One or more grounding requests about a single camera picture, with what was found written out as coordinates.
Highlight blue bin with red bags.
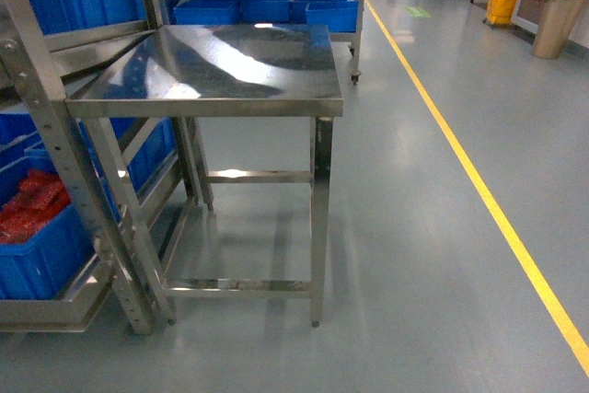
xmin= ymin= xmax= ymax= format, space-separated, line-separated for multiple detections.
xmin=0 ymin=117 xmax=179 ymax=301

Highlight steel shelf rack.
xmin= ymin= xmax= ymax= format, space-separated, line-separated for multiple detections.
xmin=0 ymin=0 xmax=203 ymax=337

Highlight small steel table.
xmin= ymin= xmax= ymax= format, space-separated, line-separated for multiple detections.
xmin=66 ymin=24 xmax=343 ymax=326

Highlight red bubble wrap bags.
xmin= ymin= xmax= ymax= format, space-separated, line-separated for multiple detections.
xmin=1 ymin=169 xmax=71 ymax=245

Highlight yellow mop bucket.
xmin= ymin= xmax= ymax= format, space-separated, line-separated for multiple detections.
xmin=485 ymin=0 xmax=517 ymax=26

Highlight gold plant pot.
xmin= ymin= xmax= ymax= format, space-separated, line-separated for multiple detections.
xmin=532 ymin=0 xmax=587 ymax=59

